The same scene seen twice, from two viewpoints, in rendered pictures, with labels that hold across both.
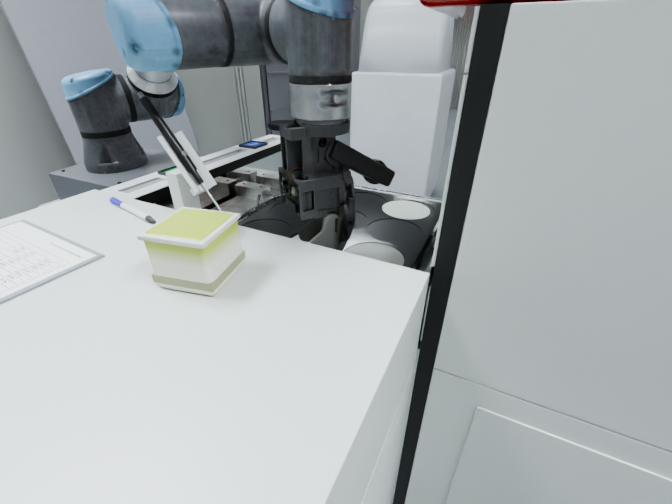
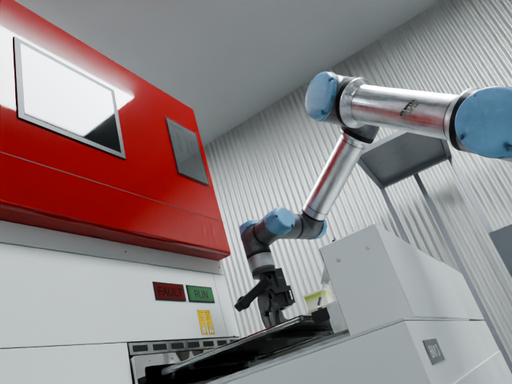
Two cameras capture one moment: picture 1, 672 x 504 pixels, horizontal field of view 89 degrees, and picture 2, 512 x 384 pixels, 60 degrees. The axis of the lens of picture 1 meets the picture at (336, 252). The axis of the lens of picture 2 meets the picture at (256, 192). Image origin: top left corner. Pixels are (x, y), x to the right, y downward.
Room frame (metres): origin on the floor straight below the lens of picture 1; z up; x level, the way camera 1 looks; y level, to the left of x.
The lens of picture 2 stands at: (1.73, 0.05, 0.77)
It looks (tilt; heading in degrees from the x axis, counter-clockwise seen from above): 25 degrees up; 179
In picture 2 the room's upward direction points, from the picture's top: 17 degrees counter-clockwise
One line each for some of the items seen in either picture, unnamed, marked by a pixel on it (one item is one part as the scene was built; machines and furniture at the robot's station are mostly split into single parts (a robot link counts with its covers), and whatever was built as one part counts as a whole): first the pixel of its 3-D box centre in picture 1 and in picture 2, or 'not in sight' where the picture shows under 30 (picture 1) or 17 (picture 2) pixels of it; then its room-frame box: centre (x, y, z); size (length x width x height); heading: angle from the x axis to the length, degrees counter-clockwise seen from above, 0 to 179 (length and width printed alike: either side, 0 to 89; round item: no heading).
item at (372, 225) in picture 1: (341, 220); (270, 343); (0.62, -0.01, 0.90); 0.34 x 0.34 x 0.01; 64
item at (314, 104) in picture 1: (322, 103); (261, 264); (0.45, 0.02, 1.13); 0.08 x 0.08 x 0.05
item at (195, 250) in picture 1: (197, 250); (319, 303); (0.33, 0.15, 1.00); 0.07 x 0.07 x 0.07; 75
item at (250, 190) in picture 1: (253, 190); not in sight; (0.79, 0.20, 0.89); 0.08 x 0.03 x 0.03; 64
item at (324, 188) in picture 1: (317, 168); (271, 290); (0.45, 0.02, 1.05); 0.09 x 0.08 x 0.12; 120
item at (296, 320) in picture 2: (373, 191); (228, 347); (0.78, -0.09, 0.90); 0.37 x 0.01 x 0.01; 64
